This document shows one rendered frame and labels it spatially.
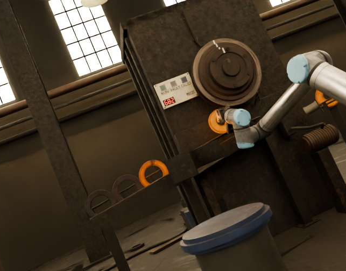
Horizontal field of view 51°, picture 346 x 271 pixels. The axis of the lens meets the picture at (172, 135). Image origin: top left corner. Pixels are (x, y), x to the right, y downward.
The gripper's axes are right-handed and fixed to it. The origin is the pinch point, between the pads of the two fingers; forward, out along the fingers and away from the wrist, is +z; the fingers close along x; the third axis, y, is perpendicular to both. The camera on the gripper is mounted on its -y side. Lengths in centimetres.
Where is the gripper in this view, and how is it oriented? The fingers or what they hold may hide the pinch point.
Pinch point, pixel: (219, 118)
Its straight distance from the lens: 230.6
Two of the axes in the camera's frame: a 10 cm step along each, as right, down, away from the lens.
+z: -2.4, -0.9, 9.7
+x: -9.0, 3.9, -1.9
